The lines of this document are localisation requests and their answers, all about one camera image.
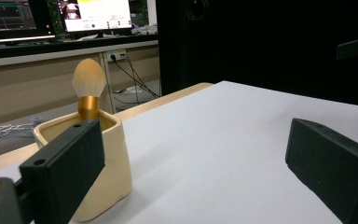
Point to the dark screen computer monitor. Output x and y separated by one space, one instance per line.
6 15

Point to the white crumpled material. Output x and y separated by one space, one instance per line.
144 30

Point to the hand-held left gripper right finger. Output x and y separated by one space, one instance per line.
329 161

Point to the cream square cup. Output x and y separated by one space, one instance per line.
115 174

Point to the bright screen computer monitor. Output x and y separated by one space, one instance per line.
102 15

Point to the white power socket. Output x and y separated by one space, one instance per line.
119 54

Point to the black gold makeup brush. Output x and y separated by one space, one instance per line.
88 77

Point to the white table mat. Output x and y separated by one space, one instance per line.
214 140

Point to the black curtain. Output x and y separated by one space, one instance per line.
261 46

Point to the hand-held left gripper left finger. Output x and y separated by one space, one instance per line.
62 168

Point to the beige wooden desk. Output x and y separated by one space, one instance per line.
28 81

